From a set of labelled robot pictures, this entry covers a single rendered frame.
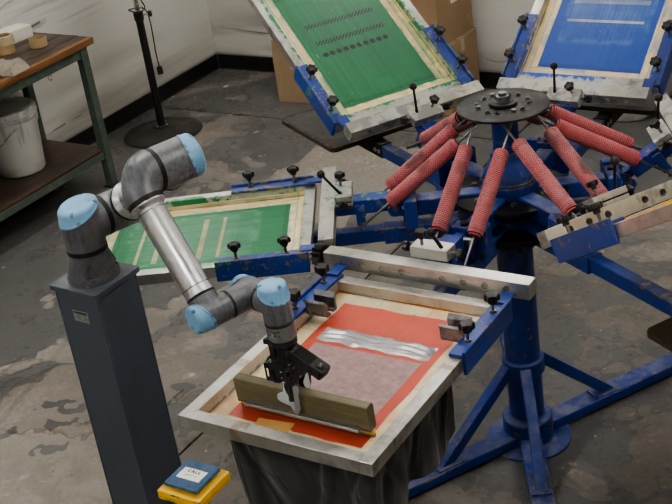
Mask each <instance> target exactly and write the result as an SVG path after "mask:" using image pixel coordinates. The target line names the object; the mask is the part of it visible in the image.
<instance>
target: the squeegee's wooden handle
mask: <svg viewBox="0 0 672 504"><path fill-rule="evenodd" d="M233 381H234V386H235V390H236V394H237V398H238V401H242V402H245V401H246V400H249V401H253V402H257V403H261V404H265V405H270V406H274V407H278V408H282V409H286V410H290V411H293V410H292V408H291V406H289V405H287V404H285V403H283V402H281V401H279V400H278V398H277V394H278V393H280V392H283V384H284V383H283V382H281V383H275V382H273V381H268V380H267V379H266V378H261V377H257V376H253V375H248V374H244V373H237V374H236V375H235V376H234V378H233ZM298 387H299V399H300V406H301V410H300V413H303V414H307V415H311V416H315V417H319V418H324V419H328V420H332V421H336V422H340V423H344V424H349V425H353V426H357V427H360V430H362V431H366V432H370V433H371V432H372V430H373V429H374V428H375V427H376V419H375V414H374V408H373V404H372V403H371V402H367V401H363V400H358V399H354V398H349V397H345V396H341V395H336V394H332V393H327V392H323V391H319V390H314V389H310V388H305V387H301V386H298Z"/></svg>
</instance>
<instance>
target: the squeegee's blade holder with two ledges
mask: <svg viewBox="0 0 672 504"><path fill-rule="evenodd" d="M244 405H245V406H248V407H252V408H256V409H260V410H264V411H268V412H272V413H276V414H280V415H285V416H289V417H293V418H297V419H301V420H305V421H309V422H313V423H317V424H322V425H326V426H330V427H334V428H338V429H342V430H346V431H350V432H354V433H359V432H360V431H361V430H360V427H357V426H353V425H349V424H344V423H340V422H336V421H332V420H328V419H324V418H319V417H315V416H311V415H307V414H303V413H299V415H296V414H295V413H294V411H290V410H286V409H282V408H278V407H274V406H270V405H265V404H261V403H257V402H253V401H249V400H246V401H245V402H244Z"/></svg>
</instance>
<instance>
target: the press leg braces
mask: <svg viewBox="0 0 672 504"><path fill-rule="evenodd" d="M543 353H544V362H545V365H546V366H548V367H550V368H552V369H554V370H556V371H558V372H560V373H562V374H564V375H566V376H568V377H570V378H572V379H575V380H577V381H579V382H581V383H583V384H585V385H587V386H589V387H591V388H590V389H588V390H586V391H587V392H588V393H590V394H591V395H593V396H594V397H596V398H597V399H600V398H603V397H605V396H607V395H609V394H611V393H613V392H615V391H618V390H620V389H621V387H620V386H618V385H617V384H615V383H614V382H612V381H611V380H608V381H603V380H601V379H599V378H597V377H595V376H593V375H591V374H589V373H587V372H585V371H583V370H581V369H579V368H577V367H575V366H573V365H571V364H569V363H567V362H564V361H562V360H560V359H558V358H556V357H554V356H552V355H550V354H548V353H546V352H544V351H543ZM510 379H511V376H510V369H509V368H508V367H506V366H505V365H504V364H502V365H501V366H500V368H499V369H498V371H497V372H496V374H495V375H494V377H493V378H492V380H491V381H490V383H489V384H488V386H487V387H486V389H485V390H484V392H483V393H482V395H481V396H480V398H479V399H478V401H477V402H476V404H475V405H474V407H473V408H472V410H471V412H470V413H469V415H468V416H467V418H466V419H465V421H464V422H463V424H462V425H461V427H460V428H459V430H458V431H457V433H456V434H455V436H454V437H453V439H452V440H451V442H450V443H449V445H448V448H447V453H446V455H445V456H444V458H443V459H442V460H441V461H440V464H439V467H438V469H437V471H438V472H439V473H442V472H444V471H447V470H449V469H451V468H453V467H455V466H457V465H459V464H461V463H464V462H466V460H465V459H464V458H463V457H462V456H461V455H460V454H461V453H462V451H463V450H464V448H465V447H466V445H467V444H468V442H469V440H470V439H471V437H472V436H473V434H474V433H475V431H476V430H477V428H478V427H479V425H480V424H481V422H482V421H483V419H484V418H485V416H486V415H487V413H488V412H489V410H490V409H491V407H492V406H493V404H494V403H495V401H496V400H497V398H498V397H499V395H500V394H501V392H502V391H503V389H504V388H505V386H506V385H507V383H508V382H509V380H510ZM520 379H521V386H522V392H523V399H524V406H525V413H526V420H527V427H528V435H529V443H530V451H531V459H532V468H533V475H528V478H529V484H530V489H531V494H532V496H542V495H552V494H553V492H552V488H551V483H550V478H549V474H548V473H546V474H545V466H544V457H543V449H542V441H541V433H540V426H539V419H538V412H537V405H536V398H535V392H534V385H533V379H532V372H531V369H527V370H520Z"/></svg>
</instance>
